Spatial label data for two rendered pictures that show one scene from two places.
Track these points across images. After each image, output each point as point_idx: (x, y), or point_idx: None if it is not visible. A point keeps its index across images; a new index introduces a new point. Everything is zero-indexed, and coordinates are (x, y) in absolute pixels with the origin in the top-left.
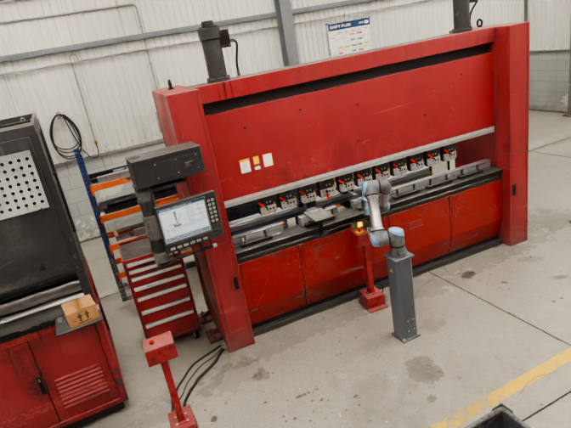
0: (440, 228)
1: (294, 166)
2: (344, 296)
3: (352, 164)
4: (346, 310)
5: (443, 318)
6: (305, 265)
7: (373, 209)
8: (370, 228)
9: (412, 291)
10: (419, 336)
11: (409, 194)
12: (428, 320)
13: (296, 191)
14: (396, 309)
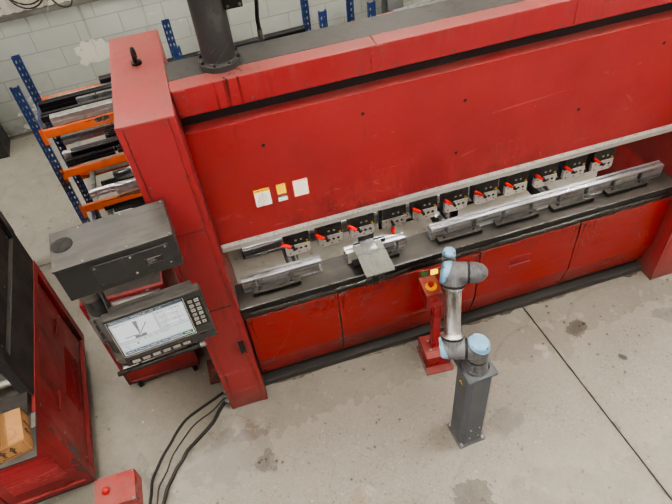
0: (555, 260)
1: (343, 193)
2: (397, 337)
3: (439, 184)
4: (396, 361)
5: (522, 412)
6: (346, 313)
7: (451, 309)
8: None
9: (485, 404)
10: (482, 440)
11: (520, 221)
12: (501, 410)
13: None
14: (458, 415)
